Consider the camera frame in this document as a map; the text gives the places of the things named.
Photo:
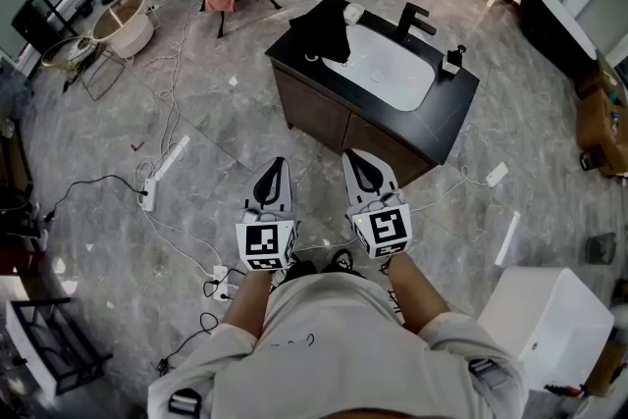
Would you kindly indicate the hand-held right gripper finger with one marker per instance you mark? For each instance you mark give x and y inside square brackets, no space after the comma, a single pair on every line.
[354,184]
[382,184]

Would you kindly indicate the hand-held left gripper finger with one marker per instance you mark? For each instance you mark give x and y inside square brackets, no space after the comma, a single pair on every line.
[257,191]
[286,191]

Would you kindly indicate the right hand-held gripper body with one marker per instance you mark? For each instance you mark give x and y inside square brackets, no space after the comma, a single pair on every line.
[387,228]

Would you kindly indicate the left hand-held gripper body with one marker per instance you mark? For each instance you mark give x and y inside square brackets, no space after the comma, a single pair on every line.
[265,240]

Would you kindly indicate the black bag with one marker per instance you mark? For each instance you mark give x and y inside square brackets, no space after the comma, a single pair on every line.
[321,32]

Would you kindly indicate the person's left forearm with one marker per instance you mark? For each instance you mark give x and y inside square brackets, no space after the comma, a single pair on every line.
[247,304]

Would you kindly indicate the person's right forearm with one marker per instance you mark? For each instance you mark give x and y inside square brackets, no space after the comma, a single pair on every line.
[414,292]

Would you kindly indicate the person's black shoe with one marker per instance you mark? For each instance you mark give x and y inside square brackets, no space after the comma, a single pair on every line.
[339,261]

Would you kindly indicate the small white power strip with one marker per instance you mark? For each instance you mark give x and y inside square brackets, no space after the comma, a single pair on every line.
[222,282]

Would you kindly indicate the long white power strip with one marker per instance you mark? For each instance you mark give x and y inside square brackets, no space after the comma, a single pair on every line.
[172,158]

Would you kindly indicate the dark vanity cabinet with sink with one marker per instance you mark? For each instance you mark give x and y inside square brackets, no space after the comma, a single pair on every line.
[441,113]

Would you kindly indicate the white flat adapter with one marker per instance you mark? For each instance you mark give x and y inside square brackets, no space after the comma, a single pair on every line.
[497,174]

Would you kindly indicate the white bar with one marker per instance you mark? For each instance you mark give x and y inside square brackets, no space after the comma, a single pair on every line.
[507,238]

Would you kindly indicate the person's white shirt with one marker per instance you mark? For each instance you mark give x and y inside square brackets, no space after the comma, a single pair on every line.
[343,348]

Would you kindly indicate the white soap dispenser black pump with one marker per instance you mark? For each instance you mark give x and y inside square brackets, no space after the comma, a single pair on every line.
[451,63]

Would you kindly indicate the black faucet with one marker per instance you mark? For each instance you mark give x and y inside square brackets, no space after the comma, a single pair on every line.
[412,19]

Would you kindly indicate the small white box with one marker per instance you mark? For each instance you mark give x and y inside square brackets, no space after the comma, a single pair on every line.
[353,13]

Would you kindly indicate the white round side table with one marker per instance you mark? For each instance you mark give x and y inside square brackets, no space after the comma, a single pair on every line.
[125,27]

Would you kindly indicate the dark small bin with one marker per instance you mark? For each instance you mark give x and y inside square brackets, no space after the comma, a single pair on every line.
[600,248]

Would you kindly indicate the cardboard box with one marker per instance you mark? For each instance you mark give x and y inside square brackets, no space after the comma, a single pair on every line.
[601,132]

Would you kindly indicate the gold round tray table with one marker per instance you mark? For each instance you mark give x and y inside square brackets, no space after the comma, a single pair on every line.
[68,51]

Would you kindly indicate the black open cabinet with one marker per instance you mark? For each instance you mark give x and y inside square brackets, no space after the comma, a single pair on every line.
[41,22]

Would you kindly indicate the white shelf with black frame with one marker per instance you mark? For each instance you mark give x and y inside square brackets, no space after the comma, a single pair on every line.
[49,348]

